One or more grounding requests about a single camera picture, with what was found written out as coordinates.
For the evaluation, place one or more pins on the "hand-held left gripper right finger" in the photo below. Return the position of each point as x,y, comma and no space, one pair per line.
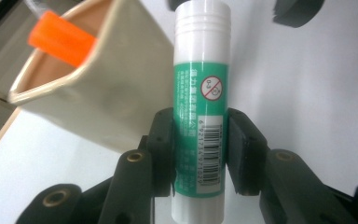
245,155

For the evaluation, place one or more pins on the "green and white glue stick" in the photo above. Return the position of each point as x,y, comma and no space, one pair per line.
200,93

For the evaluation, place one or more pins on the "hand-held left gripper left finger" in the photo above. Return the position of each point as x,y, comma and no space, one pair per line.
160,155

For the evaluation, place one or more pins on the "orange highlighter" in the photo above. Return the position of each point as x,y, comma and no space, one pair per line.
62,39

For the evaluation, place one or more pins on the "wooden table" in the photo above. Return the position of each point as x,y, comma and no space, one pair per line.
0,137

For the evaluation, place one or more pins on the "beige square cup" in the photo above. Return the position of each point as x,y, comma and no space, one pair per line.
121,93

